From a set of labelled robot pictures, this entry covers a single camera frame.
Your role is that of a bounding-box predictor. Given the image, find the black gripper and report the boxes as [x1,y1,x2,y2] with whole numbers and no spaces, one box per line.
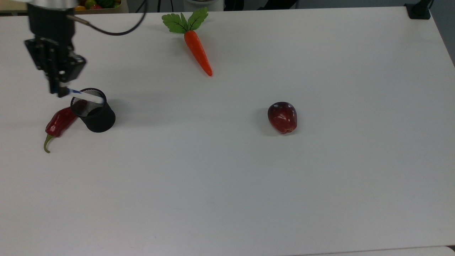
[24,4,87,98]

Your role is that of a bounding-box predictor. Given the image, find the white marker pen blue cap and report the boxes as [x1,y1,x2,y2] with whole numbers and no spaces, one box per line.
[68,89,106,105]

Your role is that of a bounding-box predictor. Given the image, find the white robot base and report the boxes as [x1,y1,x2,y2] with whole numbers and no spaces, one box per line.
[183,0,225,12]

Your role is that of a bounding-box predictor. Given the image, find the black mesh pen cup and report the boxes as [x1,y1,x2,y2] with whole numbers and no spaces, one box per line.
[70,88,116,133]

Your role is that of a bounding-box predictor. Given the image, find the red chili pepper green stem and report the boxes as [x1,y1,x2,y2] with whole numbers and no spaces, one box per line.
[43,105,79,154]

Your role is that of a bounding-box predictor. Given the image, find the beige box of toy fruit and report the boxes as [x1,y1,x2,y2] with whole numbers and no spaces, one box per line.
[74,0,129,15]

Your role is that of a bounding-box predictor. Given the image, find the light wooden side table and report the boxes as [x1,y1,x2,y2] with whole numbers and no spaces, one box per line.
[0,0,29,14]

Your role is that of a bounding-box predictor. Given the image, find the orange toy carrot green leaves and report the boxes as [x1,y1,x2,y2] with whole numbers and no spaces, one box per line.
[162,7,213,77]

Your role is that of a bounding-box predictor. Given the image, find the dark red apple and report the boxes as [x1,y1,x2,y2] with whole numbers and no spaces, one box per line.
[267,102,298,134]

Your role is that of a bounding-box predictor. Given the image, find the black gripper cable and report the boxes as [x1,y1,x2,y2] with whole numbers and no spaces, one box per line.
[66,0,149,36]

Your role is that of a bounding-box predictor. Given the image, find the black table clamp mount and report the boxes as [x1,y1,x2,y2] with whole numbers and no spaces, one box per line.
[404,0,434,20]

